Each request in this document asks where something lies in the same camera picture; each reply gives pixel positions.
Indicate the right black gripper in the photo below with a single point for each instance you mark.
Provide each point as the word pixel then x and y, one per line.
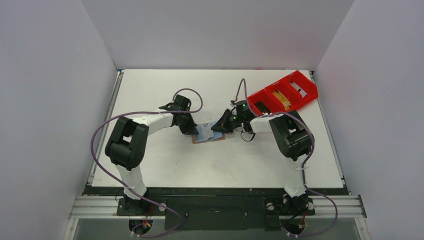
pixel 228 117

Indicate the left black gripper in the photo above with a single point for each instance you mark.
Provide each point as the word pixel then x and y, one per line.
pixel 190 129

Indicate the brown leather card holder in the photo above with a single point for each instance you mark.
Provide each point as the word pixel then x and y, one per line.
pixel 208 136

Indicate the white patterned card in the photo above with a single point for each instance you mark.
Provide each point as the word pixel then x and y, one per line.
pixel 207 130

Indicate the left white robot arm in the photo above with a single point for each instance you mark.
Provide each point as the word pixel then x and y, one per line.
pixel 127 143

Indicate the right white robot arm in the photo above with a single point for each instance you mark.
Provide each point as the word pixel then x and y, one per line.
pixel 292 136

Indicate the black card in bin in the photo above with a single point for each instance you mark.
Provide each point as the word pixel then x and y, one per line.
pixel 262 107

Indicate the yellow card in bin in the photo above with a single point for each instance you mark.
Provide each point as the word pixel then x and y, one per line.
pixel 284 101

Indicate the white card in bin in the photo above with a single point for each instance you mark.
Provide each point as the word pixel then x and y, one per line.
pixel 299 89

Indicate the red three-compartment bin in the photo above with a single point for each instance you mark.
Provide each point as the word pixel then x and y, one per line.
pixel 283 85

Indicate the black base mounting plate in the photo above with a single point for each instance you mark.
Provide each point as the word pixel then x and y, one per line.
pixel 213 209

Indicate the aluminium frame rail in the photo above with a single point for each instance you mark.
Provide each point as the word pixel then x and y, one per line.
pixel 106 207

